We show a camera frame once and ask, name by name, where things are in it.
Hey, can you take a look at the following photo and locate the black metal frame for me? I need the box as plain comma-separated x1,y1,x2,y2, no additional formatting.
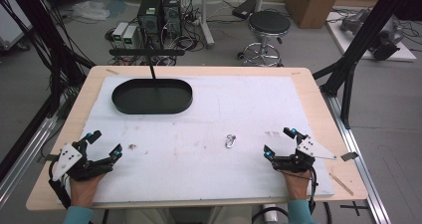
0,0,98,182
312,0,422,130

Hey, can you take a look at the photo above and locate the white power supply unit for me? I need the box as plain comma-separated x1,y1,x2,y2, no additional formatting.
121,25,139,50
111,21,129,49

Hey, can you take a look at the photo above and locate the black computer tower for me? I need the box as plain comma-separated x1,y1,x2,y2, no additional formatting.
161,0,183,37
136,0,164,50

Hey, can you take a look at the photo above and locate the white table leg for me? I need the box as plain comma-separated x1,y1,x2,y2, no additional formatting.
198,0,216,50

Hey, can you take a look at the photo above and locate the person's right hand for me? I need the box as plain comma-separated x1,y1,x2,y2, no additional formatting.
281,169,314,202

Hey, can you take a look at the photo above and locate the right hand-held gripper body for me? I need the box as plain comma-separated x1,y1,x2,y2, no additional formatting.
272,134,337,174

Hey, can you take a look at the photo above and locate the clear plastic bag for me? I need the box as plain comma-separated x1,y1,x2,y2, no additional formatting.
72,0,111,22

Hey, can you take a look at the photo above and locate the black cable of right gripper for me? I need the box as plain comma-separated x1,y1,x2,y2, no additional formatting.
307,166,318,216

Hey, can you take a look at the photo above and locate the silver metal carabiner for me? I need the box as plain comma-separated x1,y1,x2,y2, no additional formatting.
225,133,238,149

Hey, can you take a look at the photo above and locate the grey and black device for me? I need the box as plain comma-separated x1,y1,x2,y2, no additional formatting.
339,7,405,62

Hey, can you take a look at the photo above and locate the black floor cable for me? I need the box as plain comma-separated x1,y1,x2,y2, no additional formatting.
251,206,291,224

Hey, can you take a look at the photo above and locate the white board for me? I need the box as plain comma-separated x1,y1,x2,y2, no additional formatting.
325,11,418,63

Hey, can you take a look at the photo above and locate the flat black box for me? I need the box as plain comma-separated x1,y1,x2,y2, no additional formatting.
231,0,257,20

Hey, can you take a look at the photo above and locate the black tape piece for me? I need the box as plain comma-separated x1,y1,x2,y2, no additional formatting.
340,151,360,162

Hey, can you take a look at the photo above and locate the cardboard box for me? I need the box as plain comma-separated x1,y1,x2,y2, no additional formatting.
285,0,346,30

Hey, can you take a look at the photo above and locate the black round stool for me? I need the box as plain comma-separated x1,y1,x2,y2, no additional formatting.
236,10,293,68

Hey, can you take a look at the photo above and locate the thin wooden stick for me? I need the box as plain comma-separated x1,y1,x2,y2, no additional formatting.
328,172,355,197

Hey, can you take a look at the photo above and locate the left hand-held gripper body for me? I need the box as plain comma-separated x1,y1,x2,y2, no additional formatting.
49,139,115,182

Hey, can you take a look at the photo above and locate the black bar on stand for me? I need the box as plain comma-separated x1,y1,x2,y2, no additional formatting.
108,48,186,81

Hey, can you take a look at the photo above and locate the person's left hand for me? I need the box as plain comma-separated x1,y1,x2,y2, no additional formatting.
69,172,107,209

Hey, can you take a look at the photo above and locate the white foam mat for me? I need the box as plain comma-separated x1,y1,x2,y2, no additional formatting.
55,75,336,206

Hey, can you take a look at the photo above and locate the black oval tray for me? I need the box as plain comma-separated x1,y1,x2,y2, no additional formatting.
110,78,194,115

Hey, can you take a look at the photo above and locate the aluminium rail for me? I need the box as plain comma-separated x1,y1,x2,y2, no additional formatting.
0,94,68,209
321,91,392,224

